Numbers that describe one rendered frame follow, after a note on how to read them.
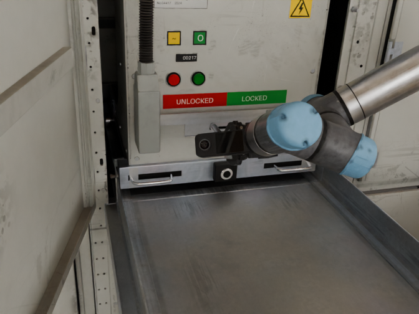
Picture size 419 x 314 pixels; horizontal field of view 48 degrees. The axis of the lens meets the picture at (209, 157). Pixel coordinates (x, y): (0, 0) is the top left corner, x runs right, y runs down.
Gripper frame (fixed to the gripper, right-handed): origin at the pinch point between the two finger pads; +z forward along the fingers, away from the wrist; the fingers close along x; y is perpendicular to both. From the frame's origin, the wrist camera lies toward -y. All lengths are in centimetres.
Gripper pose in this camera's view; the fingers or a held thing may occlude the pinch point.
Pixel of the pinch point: (222, 147)
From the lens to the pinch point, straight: 104.3
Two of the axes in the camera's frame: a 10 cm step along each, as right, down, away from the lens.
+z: -2.6, 0.8, 9.6
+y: 9.6, -0.6, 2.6
